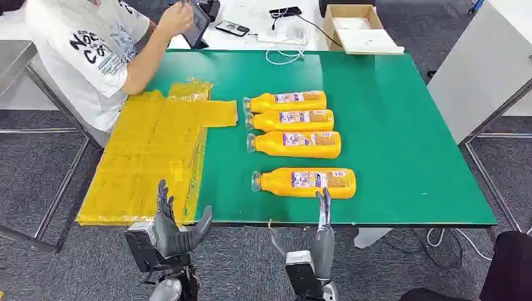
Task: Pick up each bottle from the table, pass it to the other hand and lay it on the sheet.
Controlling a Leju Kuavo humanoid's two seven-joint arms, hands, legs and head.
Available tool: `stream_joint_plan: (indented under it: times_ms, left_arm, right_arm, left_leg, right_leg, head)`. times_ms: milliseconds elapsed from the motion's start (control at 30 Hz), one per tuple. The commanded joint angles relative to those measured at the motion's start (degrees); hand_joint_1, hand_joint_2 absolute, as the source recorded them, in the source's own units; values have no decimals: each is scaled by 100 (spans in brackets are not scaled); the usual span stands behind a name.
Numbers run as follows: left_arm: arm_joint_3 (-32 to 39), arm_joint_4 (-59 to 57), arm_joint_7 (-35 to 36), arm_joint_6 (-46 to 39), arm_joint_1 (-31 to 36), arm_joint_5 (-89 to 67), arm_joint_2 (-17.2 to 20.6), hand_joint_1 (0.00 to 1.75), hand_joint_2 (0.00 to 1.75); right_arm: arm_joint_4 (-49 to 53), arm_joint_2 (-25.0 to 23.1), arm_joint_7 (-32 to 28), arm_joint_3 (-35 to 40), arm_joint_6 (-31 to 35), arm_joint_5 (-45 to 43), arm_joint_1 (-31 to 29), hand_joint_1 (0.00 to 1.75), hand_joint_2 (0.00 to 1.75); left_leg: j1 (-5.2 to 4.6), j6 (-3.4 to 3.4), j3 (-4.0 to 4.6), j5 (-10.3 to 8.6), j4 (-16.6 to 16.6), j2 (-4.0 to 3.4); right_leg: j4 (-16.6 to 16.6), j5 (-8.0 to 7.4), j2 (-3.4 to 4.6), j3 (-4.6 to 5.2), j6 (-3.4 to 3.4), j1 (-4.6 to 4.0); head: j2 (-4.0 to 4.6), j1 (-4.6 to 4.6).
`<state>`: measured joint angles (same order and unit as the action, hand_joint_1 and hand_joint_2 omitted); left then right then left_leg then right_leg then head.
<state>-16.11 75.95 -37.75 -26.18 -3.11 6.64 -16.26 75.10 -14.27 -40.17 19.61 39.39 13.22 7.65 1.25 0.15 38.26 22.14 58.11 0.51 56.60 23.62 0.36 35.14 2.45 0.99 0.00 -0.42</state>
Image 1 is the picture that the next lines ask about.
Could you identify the yellow sheet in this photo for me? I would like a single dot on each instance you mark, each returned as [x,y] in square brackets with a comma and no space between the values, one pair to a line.
[149,145]

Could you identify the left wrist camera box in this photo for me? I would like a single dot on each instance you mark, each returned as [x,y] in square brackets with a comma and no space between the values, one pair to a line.
[139,245]

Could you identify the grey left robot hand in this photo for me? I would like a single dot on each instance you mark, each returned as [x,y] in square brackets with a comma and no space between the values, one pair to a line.
[170,239]

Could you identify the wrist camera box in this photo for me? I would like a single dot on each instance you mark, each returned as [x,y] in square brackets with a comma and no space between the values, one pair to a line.
[301,274]
[139,245]

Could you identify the green mat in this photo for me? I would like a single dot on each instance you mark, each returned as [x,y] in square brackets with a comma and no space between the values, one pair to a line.
[395,145]

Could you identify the person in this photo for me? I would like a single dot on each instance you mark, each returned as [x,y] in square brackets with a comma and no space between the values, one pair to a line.
[83,54]

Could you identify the orange drink bottle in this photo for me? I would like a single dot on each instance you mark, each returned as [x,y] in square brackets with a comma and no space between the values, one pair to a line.
[266,121]
[276,182]
[270,144]
[266,104]

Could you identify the white box lid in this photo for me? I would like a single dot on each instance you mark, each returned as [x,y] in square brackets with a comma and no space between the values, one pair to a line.
[370,41]

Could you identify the black smartphone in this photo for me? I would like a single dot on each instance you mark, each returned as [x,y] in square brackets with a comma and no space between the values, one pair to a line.
[232,28]

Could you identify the black tablet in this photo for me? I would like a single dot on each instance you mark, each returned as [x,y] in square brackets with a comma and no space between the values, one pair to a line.
[196,25]

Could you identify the black power bank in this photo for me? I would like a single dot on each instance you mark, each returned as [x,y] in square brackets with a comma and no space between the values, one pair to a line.
[286,11]

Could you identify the black device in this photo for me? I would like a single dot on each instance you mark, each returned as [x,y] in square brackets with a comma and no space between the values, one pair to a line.
[210,7]

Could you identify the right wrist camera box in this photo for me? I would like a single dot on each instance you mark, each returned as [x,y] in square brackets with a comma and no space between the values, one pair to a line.
[301,274]

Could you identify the steel frame table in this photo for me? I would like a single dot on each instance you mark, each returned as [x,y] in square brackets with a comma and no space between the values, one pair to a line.
[16,58]

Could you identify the cardboard box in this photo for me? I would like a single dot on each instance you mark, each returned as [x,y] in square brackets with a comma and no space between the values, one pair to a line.
[330,29]

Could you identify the white table with steel legs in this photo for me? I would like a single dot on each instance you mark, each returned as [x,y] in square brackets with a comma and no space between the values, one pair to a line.
[478,70]

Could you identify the black chair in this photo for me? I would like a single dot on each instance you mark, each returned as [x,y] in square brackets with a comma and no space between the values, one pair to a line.
[511,270]

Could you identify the white power strip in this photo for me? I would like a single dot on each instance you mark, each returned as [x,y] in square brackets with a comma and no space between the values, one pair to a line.
[287,35]

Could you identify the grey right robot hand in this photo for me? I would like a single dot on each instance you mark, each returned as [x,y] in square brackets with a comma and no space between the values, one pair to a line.
[323,249]

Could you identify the white table foot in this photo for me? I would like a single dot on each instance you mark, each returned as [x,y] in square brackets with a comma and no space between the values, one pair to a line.
[370,237]

